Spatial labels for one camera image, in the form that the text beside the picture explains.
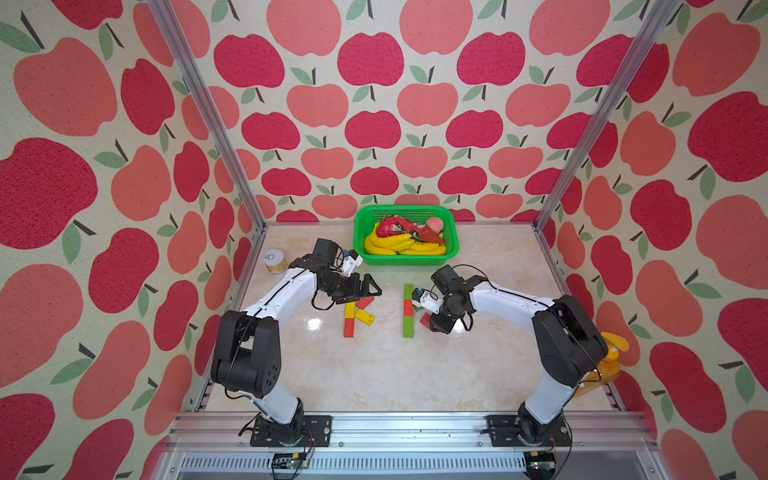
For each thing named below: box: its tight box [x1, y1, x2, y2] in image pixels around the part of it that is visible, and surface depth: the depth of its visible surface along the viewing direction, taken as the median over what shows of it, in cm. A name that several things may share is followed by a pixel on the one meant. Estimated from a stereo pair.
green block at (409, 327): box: [403, 316, 415, 339], surface depth 95 cm
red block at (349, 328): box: [344, 318, 355, 338], surface depth 95 cm
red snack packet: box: [376, 216, 446, 244], surface depth 110 cm
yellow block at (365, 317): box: [354, 309, 376, 327], surface depth 96 cm
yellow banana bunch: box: [364, 223, 447, 256], surface depth 107 cm
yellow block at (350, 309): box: [345, 302, 356, 319], surface depth 98 cm
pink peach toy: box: [426, 217, 444, 234], surface depth 114 cm
